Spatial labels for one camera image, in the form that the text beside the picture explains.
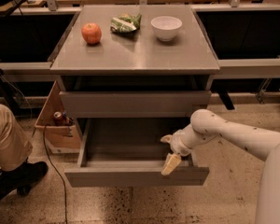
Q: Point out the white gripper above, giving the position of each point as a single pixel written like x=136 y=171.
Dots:
x=178 y=144

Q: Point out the grey drawer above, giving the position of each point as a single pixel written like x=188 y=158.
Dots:
x=133 y=104
x=129 y=153

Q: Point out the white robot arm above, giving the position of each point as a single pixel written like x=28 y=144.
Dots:
x=263 y=144

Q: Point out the grey drawer cabinet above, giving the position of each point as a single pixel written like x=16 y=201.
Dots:
x=136 y=83

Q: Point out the grey top drawer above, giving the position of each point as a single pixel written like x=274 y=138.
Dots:
x=133 y=104

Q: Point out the wooden box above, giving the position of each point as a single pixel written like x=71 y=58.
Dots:
x=60 y=135

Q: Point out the red soda can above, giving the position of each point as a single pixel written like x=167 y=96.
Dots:
x=59 y=118

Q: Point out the white bowl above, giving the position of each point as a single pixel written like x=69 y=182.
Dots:
x=166 y=28

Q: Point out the green chip bag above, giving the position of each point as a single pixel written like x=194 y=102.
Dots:
x=125 y=23

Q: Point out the red apple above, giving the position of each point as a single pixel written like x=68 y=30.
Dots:
x=91 y=32

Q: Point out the black shoe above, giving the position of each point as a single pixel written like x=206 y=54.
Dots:
x=26 y=174

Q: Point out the person leg beige trousers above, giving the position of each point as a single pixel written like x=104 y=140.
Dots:
x=15 y=147

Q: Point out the grey metal rail frame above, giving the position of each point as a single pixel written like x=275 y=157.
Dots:
x=252 y=66

